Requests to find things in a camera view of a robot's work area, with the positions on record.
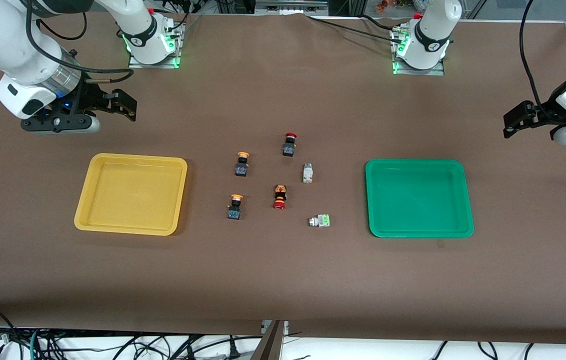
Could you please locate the green push button switch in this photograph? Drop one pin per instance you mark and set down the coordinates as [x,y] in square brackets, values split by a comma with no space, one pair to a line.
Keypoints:
[320,220]

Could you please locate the brown table mat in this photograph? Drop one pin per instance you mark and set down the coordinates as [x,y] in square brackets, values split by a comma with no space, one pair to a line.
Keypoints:
[283,275]

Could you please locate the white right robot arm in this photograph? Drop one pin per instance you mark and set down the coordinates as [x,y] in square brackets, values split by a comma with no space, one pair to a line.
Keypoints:
[8,45]

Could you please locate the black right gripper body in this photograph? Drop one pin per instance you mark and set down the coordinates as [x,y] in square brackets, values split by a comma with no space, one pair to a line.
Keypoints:
[94,98]

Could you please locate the red push button black body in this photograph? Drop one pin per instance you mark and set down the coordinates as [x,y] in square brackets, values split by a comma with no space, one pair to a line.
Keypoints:
[289,148]

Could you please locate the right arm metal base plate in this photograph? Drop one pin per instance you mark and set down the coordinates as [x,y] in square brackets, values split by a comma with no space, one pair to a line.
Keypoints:
[175,50]

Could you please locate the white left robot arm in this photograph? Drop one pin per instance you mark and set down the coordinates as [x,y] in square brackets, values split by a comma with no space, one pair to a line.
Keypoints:
[435,30]

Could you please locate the white orange switch module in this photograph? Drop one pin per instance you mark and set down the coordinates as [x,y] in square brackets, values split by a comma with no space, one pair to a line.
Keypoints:
[307,174]

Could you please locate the grey metal fixture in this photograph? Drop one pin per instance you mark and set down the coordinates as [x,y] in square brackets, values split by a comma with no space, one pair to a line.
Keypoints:
[290,6]

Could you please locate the yellow push button switch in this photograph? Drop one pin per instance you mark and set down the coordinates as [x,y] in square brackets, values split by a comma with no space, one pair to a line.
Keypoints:
[242,169]
[234,212]

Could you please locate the green plastic tray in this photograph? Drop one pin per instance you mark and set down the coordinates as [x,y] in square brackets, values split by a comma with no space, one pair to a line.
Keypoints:
[398,200]

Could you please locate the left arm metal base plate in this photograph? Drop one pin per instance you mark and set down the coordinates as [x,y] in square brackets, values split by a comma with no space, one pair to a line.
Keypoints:
[398,67]

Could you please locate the yellow plastic tray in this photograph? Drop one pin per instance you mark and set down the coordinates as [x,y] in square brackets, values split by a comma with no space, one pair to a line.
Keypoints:
[113,210]

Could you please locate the red push button orange body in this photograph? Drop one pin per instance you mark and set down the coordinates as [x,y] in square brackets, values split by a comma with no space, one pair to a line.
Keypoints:
[279,192]

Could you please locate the white metal bracket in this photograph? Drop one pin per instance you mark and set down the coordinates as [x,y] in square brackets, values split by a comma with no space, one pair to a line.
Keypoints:
[264,326]

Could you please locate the colourful background object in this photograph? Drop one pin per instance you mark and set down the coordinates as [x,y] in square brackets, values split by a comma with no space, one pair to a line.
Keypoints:
[388,5]

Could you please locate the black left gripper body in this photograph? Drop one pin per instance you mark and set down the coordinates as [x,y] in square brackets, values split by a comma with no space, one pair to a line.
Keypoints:
[546,114]

